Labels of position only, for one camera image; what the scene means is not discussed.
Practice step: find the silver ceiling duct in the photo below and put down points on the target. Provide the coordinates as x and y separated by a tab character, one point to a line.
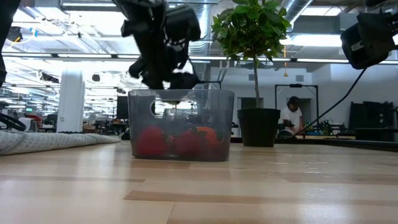
202	46

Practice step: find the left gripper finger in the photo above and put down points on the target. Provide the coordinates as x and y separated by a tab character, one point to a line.
152	74
185	81

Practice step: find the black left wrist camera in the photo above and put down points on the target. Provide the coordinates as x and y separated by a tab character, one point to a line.
183	23

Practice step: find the white pillar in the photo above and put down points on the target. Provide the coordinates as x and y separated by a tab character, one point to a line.
71	102

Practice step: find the person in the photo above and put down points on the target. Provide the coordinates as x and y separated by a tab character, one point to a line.
292	116

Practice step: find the dark background monitor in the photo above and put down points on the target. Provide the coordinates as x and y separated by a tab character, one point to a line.
122	107

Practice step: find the green plant in black pot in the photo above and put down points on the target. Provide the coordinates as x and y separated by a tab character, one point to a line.
258	127

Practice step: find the grey quilted cloth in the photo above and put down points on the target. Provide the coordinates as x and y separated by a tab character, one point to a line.
46	141

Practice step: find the red toy strawberry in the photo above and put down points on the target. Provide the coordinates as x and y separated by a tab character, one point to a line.
186	144
152	141

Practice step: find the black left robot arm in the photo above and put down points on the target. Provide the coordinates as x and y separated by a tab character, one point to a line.
7	31

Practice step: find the black cabinet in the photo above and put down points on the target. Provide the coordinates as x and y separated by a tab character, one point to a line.
373	121

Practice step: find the grey translucent plastic container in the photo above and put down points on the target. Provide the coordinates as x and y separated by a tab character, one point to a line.
217	124

